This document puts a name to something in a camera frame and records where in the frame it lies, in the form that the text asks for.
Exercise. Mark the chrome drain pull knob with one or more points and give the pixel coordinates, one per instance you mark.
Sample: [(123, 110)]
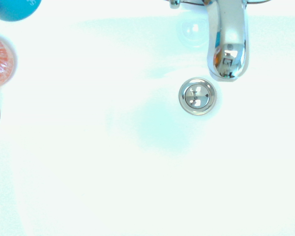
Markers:
[(174, 3)]

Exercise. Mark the white ceramic sink basin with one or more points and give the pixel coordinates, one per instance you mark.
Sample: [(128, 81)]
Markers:
[(113, 159)]

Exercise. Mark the blue round bottle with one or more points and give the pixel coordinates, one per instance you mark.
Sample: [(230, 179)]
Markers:
[(13, 8)]

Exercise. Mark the chrome faucet spout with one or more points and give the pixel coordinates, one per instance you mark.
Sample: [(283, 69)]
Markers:
[(232, 37)]

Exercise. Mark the chrome sink drain plug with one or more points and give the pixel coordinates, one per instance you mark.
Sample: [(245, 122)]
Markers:
[(197, 96)]

